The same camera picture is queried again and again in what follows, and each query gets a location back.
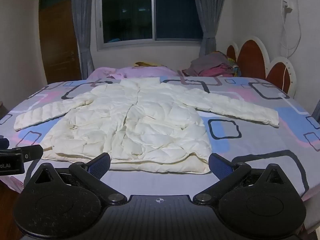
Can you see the wall socket with charger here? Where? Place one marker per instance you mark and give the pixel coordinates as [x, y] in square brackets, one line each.
[287, 5]

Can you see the window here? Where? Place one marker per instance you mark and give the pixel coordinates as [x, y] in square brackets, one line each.
[150, 15]

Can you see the grey curtain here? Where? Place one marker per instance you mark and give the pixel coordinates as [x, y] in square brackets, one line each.
[83, 30]
[208, 17]

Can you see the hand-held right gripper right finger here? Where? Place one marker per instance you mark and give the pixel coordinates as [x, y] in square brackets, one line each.
[220, 167]

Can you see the yellow cloth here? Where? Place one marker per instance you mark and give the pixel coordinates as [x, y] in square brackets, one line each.
[145, 64]

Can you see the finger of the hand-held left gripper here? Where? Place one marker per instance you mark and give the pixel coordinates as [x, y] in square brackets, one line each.
[31, 152]
[3, 142]

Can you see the red and white floor mat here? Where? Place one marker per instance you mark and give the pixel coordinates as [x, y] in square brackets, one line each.
[251, 57]

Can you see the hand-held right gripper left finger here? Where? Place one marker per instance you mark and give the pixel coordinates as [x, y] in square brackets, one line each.
[100, 166]

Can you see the pink pillow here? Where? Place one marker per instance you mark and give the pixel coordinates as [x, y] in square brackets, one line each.
[147, 72]

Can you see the white duvet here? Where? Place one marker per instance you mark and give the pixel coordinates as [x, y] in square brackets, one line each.
[150, 120]

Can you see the pile of clothes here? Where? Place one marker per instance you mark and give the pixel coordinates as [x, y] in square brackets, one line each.
[212, 66]

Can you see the patterned bed sheet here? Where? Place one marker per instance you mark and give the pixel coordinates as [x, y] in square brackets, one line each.
[250, 137]

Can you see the wooden door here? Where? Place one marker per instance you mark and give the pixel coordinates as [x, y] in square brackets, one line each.
[58, 42]

